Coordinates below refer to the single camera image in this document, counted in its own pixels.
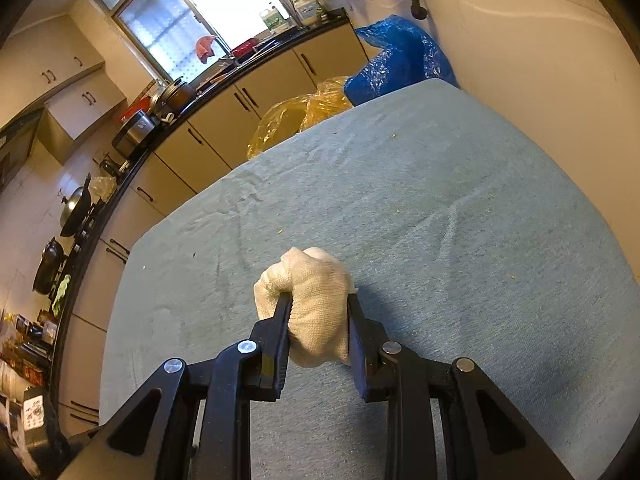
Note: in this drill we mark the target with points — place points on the green leafy vegetables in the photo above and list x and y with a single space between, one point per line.
61 294

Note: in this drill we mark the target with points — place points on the low beige wall cabinet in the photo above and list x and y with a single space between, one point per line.
80 110

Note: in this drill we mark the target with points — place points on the grey-green tablecloth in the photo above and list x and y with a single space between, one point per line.
425 200

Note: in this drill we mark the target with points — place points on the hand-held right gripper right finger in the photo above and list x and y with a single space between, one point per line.
357 350

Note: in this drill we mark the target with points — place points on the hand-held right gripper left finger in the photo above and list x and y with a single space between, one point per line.
281 340

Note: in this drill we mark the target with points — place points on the white cloth wad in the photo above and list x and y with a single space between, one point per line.
315 300

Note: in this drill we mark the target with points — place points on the tall beige wall cabinets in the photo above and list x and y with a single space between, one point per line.
40 65

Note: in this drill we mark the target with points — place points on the steel rice cooker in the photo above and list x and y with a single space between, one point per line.
135 132

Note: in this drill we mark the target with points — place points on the yellow plastic bag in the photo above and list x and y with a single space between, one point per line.
280 125

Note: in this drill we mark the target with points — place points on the blue plastic bag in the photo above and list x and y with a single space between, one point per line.
400 60

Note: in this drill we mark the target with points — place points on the steel range hood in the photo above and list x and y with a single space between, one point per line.
17 150

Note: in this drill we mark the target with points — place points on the group of sauce bottles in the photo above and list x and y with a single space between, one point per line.
22 350

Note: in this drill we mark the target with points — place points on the red plastic tray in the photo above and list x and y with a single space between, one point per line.
245 47

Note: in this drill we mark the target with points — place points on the black kitchen countertop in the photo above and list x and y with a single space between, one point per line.
131 172

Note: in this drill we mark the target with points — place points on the pink hanging cloth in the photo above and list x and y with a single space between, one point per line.
205 49

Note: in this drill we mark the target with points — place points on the beige lower kitchen cabinets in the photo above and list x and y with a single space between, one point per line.
210 155

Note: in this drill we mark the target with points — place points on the white plastic jug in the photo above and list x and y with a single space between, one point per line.
309 9

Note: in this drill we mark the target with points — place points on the kitchen window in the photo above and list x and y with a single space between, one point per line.
165 20

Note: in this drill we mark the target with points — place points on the black wok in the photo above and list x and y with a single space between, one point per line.
50 265

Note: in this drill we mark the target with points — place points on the dark cooking pot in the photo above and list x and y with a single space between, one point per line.
175 95

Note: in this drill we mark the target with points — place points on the wok with steel lid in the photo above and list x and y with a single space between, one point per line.
75 202

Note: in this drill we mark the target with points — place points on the green bottle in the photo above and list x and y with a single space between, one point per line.
274 17

